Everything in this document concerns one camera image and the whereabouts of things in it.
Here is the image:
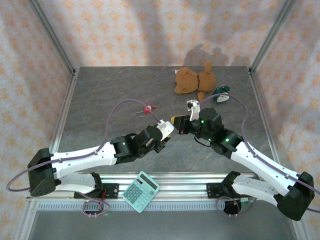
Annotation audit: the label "teal alarm clock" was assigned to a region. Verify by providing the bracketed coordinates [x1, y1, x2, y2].
[212, 84, 230, 104]

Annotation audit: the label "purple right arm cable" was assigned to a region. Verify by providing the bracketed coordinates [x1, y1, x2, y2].
[198, 93, 320, 217]

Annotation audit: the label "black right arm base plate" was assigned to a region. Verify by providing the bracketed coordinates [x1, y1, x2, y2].
[206, 182, 251, 200]

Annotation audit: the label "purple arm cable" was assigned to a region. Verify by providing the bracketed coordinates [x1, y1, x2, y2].
[5, 98, 163, 218]
[198, 93, 320, 217]

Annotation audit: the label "grey slotted cable duct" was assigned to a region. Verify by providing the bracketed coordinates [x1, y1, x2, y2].
[36, 201, 291, 211]

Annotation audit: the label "aluminium mounting rails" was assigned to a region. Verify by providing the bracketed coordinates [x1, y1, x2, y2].
[26, 172, 300, 202]

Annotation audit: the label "aluminium side rail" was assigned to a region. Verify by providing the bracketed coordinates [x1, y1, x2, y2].
[248, 72, 286, 181]
[39, 69, 81, 181]

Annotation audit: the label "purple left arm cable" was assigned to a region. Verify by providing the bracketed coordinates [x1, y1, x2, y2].
[5, 98, 163, 218]

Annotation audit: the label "brown teddy bear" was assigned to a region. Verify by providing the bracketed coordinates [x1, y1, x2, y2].
[174, 62, 217, 103]

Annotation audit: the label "teal calculator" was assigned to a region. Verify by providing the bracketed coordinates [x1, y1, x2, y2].
[121, 170, 161, 214]

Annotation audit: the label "aluminium frame post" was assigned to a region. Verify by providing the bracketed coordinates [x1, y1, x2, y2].
[26, 0, 77, 76]
[248, 0, 297, 76]

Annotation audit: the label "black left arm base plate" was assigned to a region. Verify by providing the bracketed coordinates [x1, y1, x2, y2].
[73, 182, 119, 200]

